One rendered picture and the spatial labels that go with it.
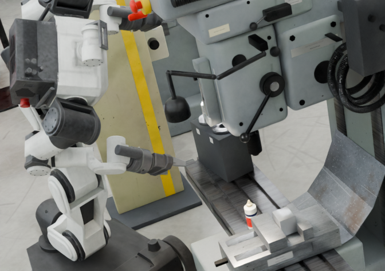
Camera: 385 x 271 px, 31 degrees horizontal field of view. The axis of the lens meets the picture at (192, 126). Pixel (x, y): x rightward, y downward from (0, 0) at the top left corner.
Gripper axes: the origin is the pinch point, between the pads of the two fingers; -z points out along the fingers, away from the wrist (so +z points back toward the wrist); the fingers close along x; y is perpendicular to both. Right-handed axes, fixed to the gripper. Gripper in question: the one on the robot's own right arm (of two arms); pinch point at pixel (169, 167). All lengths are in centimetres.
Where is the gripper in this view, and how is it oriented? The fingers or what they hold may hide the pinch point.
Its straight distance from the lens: 254.7
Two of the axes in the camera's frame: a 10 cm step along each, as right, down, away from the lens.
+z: -7.7, -2.0, -6.1
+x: 6.4, -3.3, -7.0
